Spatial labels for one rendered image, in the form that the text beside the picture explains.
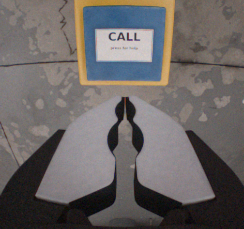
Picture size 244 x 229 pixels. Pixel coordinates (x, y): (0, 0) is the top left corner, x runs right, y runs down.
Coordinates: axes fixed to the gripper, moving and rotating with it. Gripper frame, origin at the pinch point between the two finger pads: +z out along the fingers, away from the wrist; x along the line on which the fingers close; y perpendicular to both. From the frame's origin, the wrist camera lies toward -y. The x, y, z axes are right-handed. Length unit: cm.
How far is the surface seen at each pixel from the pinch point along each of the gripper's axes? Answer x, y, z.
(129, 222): 9, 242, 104
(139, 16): 1.7, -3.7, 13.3
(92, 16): -3.8, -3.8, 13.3
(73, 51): -32, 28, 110
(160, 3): 4.4, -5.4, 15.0
